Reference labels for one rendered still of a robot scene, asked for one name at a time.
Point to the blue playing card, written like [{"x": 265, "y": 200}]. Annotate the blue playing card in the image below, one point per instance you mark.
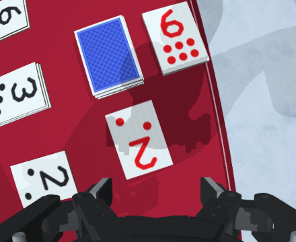
[{"x": 107, "y": 55}]

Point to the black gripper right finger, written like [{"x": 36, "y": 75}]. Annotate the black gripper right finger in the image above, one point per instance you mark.
[{"x": 226, "y": 212}]

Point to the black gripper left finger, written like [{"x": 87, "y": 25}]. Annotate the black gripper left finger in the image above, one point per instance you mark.
[{"x": 45, "y": 219}]

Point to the dark red play mat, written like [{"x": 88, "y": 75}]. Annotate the dark red play mat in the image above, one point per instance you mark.
[
  {"x": 216, "y": 102},
  {"x": 76, "y": 123}
]

